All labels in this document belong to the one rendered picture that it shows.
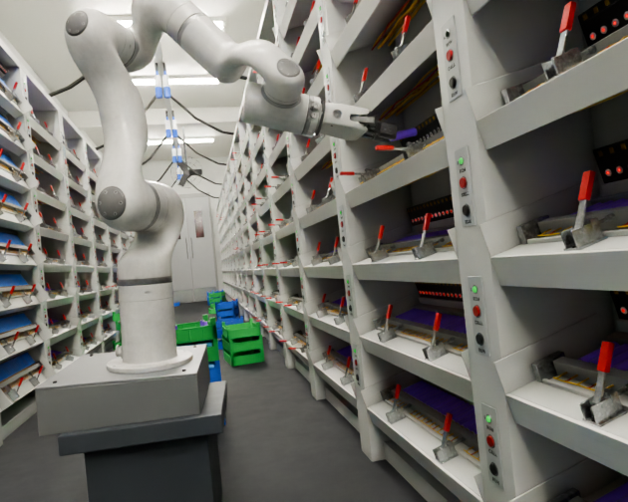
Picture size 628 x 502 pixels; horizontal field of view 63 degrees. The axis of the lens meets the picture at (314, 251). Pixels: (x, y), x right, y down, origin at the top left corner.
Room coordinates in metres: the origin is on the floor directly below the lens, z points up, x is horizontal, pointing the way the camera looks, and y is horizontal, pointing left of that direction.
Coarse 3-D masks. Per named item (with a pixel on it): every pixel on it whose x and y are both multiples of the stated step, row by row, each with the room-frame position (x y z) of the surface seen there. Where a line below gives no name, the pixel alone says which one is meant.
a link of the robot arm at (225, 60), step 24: (192, 24) 1.07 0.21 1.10; (192, 48) 1.08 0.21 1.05; (216, 48) 1.05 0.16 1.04; (240, 48) 1.00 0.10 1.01; (264, 48) 0.98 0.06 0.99; (216, 72) 1.07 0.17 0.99; (240, 72) 1.08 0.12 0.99; (264, 72) 0.97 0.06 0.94; (288, 72) 0.97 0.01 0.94; (288, 96) 0.99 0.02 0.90
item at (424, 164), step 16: (384, 160) 1.45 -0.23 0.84; (416, 160) 0.96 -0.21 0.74; (432, 160) 0.90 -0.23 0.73; (448, 160) 0.85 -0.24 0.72; (352, 176) 1.43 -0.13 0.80; (384, 176) 1.13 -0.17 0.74; (400, 176) 1.05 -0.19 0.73; (416, 176) 0.98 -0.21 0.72; (352, 192) 1.36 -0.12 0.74; (368, 192) 1.25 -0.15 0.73; (384, 192) 1.16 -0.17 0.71
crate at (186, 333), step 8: (184, 328) 2.05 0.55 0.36; (192, 328) 1.87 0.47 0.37; (200, 328) 1.88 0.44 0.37; (208, 328) 1.89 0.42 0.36; (176, 336) 1.85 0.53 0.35; (184, 336) 1.86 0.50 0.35; (192, 336) 1.87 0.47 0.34; (200, 336) 1.88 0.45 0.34; (208, 336) 1.89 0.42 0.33; (216, 336) 1.90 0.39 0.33; (176, 344) 1.85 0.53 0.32
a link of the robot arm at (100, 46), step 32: (64, 32) 1.08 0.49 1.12; (96, 32) 1.07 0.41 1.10; (128, 32) 1.17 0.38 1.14; (96, 64) 1.10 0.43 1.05; (96, 96) 1.14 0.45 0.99; (128, 96) 1.13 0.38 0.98; (128, 128) 1.12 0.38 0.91; (128, 160) 1.09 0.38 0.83; (96, 192) 1.09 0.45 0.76; (128, 192) 1.06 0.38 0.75; (128, 224) 1.08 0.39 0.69
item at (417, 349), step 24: (432, 288) 1.34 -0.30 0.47; (456, 288) 1.21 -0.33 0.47; (384, 312) 1.44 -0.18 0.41; (408, 312) 1.40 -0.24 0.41; (432, 312) 1.31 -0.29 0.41; (456, 312) 1.19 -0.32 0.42; (360, 336) 1.42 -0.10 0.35; (384, 336) 1.26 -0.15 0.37; (408, 336) 1.21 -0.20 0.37; (432, 336) 1.13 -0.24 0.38; (456, 336) 1.02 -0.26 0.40; (408, 360) 1.10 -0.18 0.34; (432, 360) 1.00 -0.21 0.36; (456, 360) 0.96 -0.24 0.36; (456, 384) 0.90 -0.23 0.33
